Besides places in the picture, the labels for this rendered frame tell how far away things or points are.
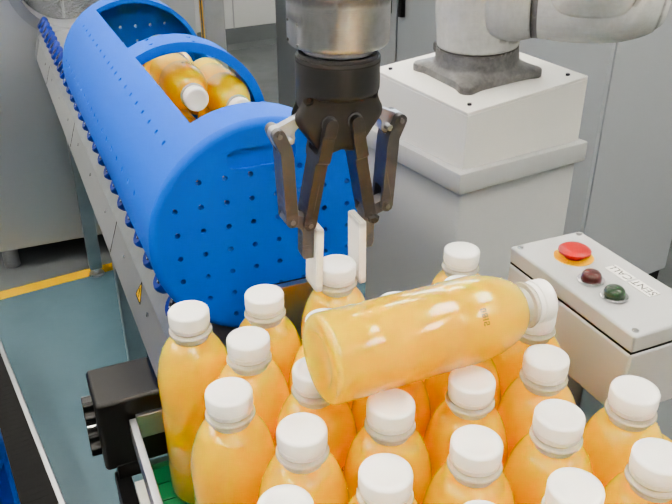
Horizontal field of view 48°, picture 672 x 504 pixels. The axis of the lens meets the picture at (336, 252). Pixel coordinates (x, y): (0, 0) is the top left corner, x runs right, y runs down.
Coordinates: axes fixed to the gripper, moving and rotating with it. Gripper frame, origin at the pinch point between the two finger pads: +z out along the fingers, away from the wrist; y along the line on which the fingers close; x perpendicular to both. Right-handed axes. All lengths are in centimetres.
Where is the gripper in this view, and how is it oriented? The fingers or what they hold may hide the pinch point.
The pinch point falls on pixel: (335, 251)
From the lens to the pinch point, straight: 76.3
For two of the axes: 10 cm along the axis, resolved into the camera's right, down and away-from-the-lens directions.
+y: -9.2, 1.8, -3.4
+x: 3.8, 4.5, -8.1
